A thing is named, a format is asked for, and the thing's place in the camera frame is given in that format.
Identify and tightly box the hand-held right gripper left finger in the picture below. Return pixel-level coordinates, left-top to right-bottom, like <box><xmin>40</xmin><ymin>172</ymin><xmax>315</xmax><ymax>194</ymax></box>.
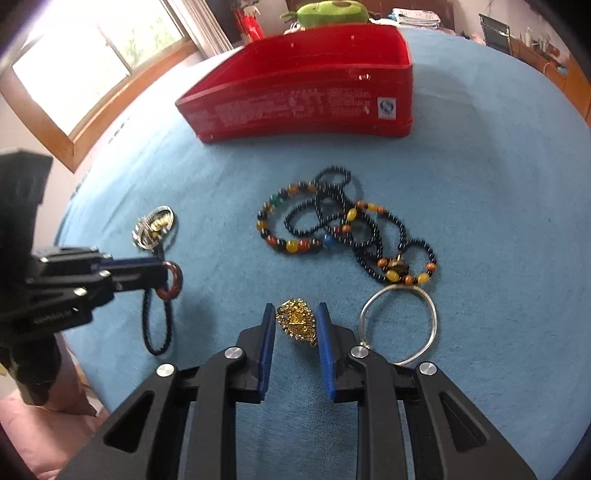
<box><xmin>58</xmin><ymin>302</ymin><xmax>278</xmax><ymax>480</ymax></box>

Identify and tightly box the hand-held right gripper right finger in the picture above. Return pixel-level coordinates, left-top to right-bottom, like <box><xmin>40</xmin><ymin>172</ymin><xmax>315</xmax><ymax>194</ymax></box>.
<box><xmin>316</xmin><ymin>302</ymin><xmax>539</xmax><ymax>480</ymax></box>

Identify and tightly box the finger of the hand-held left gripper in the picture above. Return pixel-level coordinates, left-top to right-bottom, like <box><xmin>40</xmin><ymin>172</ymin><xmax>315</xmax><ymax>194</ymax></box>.
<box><xmin>32</xmin><ymin>246</ymin><xmax>166</xmax><ymax>278</ymax></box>
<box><xmin>28</xmin><ymin>267</ymin><xmax>169</xmax><ymax>317</ymax></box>

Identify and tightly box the silver chain charm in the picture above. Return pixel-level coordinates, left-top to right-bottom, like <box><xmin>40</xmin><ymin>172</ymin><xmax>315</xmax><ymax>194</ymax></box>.
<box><xmin>131</xmin><ymin>206</ymin><xmax>177</xmax><ymax>252</ymax></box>

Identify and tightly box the brown ring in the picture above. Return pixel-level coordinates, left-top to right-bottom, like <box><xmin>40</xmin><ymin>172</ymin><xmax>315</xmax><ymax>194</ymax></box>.
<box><xmin>154</xmin><ymin>261</ymin><xmax>184</xmax><ymax>301</ymax></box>

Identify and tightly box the gold pendant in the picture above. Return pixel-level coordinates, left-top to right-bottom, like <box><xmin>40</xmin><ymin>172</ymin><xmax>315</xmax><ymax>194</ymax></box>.
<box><xmin>276</xmin><ymin>298</ymin><xmax>320</xmax><ymax>346</ymax></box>

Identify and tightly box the black cord gold charm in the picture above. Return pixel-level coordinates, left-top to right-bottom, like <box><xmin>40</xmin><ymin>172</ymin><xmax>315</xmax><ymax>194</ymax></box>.
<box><xmin>141</xmin><ymin>217</ymin><xmax>181</xmax><ymax>357</ymax></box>

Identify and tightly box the silver bangle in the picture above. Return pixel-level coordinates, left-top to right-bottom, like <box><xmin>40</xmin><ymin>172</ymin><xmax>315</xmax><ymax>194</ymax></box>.
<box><xmin>359</xmin><ymin>284</ymin><xmax>437</xmax><ymax>367</ymax></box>

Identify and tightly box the black and amber bead necklace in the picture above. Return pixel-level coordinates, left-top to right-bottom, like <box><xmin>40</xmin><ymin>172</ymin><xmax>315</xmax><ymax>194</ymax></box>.
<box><xmin>323</xmin><ymin>198</ymin><xmax>438</xmax><ymax>285</ymax></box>

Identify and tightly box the multicoloured bead bracelet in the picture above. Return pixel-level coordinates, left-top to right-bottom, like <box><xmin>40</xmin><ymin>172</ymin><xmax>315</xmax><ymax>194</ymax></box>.
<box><xmin>256</xmin><ymin>182</ymin><xmax>334</xmax><ymax>256</ymax></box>

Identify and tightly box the black bead bracelet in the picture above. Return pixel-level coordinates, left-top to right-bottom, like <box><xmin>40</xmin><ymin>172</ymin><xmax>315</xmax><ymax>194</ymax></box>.
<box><xmin>284</xmin><ymin>166</ymin><xmax>366</xmax><ymax>241</ymax></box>

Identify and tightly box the red tin box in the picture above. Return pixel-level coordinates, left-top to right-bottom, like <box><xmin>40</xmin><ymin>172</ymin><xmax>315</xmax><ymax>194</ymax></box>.
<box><xmin>174</xmin><ymin>22</ymin><xmax>414</xmax><ymax>145</ymax></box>

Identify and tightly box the person's left forearm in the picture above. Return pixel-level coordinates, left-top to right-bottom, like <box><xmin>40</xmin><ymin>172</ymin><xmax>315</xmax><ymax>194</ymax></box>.
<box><xmin>44</xmin><ymin>344</ymin><xmax>100</xmax><ymax>416</ymax></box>

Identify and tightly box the pink cloth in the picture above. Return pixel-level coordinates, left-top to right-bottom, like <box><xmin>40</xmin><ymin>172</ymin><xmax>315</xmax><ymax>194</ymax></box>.
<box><xmin>0</xmin><ymin>392</ymin><xmax>107</xmax><ymax>480</ymax></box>

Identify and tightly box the blue tablecloth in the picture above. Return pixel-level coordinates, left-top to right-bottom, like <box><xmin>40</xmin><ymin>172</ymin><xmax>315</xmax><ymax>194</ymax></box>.
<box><xmin>53</xmin><ymin>25</ymin><xmax>591</xmax><ymax>480</ymax></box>

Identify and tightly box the white curtain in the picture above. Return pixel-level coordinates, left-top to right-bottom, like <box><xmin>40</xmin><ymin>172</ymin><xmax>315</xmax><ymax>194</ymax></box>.
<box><xmin>171</xmin><ymin>0</ymin><xmax>234</xmax><ymax>61</ymax></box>

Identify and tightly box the red bag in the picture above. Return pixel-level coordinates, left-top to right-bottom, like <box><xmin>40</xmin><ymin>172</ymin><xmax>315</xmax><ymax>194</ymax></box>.
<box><xmin>233</xmin><ymin>7</ymin><xmax>266</xmax><ymax>42</ymax></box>

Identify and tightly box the green avocado plush toy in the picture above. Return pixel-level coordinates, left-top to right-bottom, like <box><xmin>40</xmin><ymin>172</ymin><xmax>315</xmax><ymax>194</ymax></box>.
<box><xmin>281</xmin><ymin>0</ymin><xmax>377</xmax><ymax>29</ymax></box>

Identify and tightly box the stack of folded cloths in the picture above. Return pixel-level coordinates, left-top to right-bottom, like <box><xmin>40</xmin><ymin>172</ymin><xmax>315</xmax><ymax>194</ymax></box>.
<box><xmin>392</xmin><ymin>8</ymin><xmax>441</xmax><ymax>28</ymax></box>

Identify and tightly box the wooden desk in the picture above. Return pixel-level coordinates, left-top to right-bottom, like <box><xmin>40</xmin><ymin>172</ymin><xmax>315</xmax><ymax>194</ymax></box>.
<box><xmin>510</xmin><ymin>37</ymin><xmax>591</xmax><ymax>121</ymax></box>

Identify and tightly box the black chair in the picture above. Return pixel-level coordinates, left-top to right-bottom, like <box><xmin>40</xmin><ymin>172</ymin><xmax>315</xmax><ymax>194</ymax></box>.
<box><xmin>479</xmin><ymin>14</ymin><xmax>511</xmax><ymax>51</ymax></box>

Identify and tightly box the wooden headboard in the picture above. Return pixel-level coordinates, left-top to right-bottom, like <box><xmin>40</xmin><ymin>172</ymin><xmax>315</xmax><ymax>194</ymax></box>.
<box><xmin>369</xmin><ymin>0</ymin><xmax>455</xmax><ymax>29</ymax></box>

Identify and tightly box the wooden frame window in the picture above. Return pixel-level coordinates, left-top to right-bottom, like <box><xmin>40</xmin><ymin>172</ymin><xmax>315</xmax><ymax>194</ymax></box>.
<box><xmin>0</xmin><ymin>0</ymin><xmax>204</xmax><ymax>174</ymax></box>

